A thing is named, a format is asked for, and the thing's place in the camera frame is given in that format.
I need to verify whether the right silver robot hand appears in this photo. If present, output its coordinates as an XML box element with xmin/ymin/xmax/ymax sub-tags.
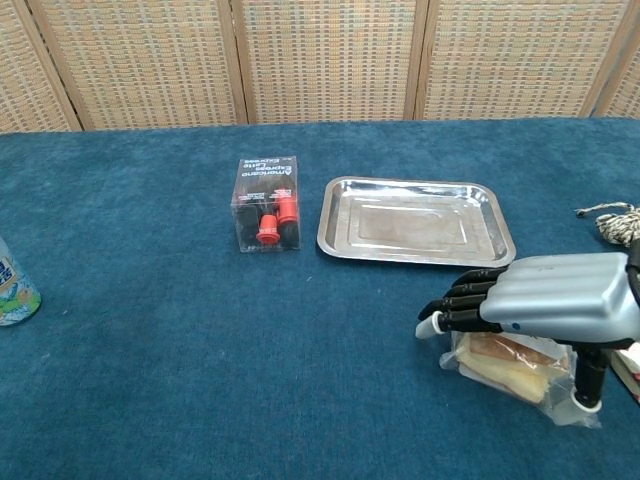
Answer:
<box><xmin>414</xmin><ymin>251</ymin><xmax>640</xmax><ymax>414</ymax></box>

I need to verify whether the blue table cloth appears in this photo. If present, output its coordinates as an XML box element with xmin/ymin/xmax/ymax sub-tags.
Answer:
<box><xmin>0</xmin><ymin>117</ymin><xmax>640</xmax><ymax>480</ymax></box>

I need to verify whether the bagged sliced bread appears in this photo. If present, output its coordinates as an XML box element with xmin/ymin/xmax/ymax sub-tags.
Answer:
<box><xmin>439</xmin><ymin>330</ymin><xmax>603</xmax><ymax>430</ymax></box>

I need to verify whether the gold red foil packet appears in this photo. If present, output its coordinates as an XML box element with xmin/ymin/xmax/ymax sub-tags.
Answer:
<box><xmin>610</xmin><ymin>342</ymin><xmax>640</xmax><ymax>404</ymax></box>

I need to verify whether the silver metal tray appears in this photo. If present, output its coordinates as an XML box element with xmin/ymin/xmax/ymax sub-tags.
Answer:
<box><xmin>316</xmin><ymin>175</ymin><xmax>517</xmax><ymax>269</ymax></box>

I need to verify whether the woven folding screen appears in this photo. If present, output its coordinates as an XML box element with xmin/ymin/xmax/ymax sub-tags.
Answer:
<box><xmin>0</xmin><ymin>0</ymin><xmax>640</xmax><ymax>133</ymax></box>

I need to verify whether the beige twine bundle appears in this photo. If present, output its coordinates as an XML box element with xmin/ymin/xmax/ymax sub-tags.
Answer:
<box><xmin>574</xmin><ymin>201</ymin><xmax>640</xmax><ymax>249</ymax></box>

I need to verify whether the blue green drink can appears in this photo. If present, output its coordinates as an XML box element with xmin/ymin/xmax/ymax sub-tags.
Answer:
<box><xmin>0</xmin><ymin>236</ymin><xmax>43</xmax><ymax>328</ymax></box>

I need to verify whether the clear coffee capsule box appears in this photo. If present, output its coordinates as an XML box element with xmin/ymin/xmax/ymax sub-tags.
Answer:
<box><xmin>230</xmin><ymin>155</ymin><xmax>303</xmax><ymax>254</ymax></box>

